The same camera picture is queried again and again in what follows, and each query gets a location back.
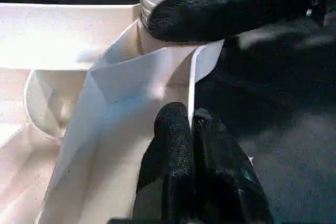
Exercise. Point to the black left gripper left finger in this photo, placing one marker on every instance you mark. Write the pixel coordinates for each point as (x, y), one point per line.
(168, 171)

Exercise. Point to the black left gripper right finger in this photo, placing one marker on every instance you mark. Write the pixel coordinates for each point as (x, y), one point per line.
(226, 177)

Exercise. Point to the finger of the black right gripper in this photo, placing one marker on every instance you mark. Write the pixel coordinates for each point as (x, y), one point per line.
(220, 9)

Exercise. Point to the white plastic table top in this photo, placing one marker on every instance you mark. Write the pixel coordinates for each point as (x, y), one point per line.
(79, 77)

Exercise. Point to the black work mat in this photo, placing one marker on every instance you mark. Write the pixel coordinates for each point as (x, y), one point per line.
(283, 129)

